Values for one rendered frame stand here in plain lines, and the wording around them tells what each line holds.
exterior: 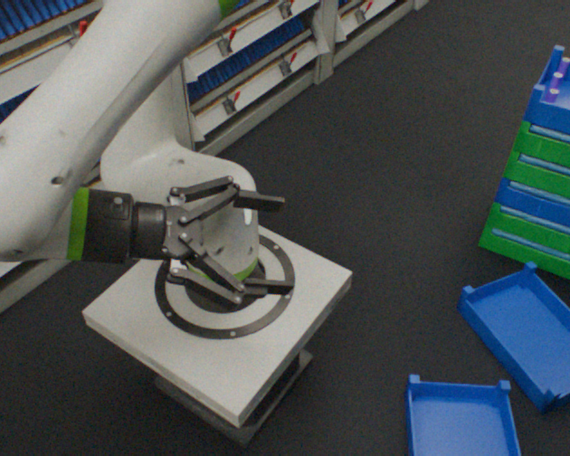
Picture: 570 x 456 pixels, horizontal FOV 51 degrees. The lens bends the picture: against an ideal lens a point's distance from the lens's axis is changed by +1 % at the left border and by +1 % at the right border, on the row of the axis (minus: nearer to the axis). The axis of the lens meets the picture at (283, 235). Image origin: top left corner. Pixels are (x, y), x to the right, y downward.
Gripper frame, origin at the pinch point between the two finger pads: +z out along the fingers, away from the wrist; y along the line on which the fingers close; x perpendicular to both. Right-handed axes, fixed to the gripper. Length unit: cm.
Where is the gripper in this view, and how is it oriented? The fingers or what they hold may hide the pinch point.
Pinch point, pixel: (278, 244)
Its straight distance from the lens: 84.8
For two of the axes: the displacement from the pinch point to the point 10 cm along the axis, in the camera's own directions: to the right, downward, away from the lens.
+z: 9.3, 1.0, 3.6
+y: -1.0, -8.6, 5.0
